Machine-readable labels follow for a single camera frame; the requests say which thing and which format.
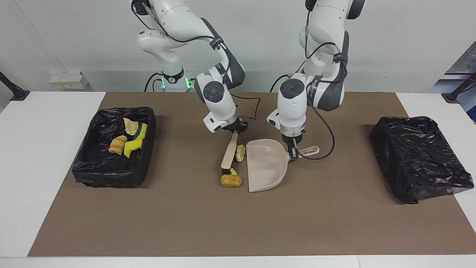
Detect beige hand brush black bristles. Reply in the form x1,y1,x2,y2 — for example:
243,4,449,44
221,131,239,176

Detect beige plastic dustpan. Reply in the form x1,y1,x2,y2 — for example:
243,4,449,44
246,139,320,193

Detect orange brown bread roll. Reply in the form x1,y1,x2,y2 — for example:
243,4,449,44
221,175,242,188

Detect beige orange bread chunk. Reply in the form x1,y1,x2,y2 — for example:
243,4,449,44
109,135,128,155

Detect open bin with black bag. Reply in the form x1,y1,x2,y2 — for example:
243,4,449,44
71,106,157,188

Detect brown table mat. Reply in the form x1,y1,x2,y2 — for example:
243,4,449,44
28,92,476,257

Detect box wrapped in black bag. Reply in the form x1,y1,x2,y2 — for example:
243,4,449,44
370,116,475,205

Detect black table clamp stand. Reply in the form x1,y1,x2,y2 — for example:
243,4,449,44
0,72,30,102
442,73,476,103

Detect grey blue background equipment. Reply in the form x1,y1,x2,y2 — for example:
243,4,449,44
431,42,476,123

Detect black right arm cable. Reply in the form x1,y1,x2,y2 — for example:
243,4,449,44
141,0,261,121

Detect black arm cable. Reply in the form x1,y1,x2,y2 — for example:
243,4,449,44
303,7,335,161
141,0,261,121

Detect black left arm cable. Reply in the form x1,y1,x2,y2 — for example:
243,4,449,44
303,7,335,161

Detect black base power cable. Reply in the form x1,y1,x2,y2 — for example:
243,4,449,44
270,73,295,93
144,72,164,92

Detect white wall socket box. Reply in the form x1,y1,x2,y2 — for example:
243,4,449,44
49,72,90,90

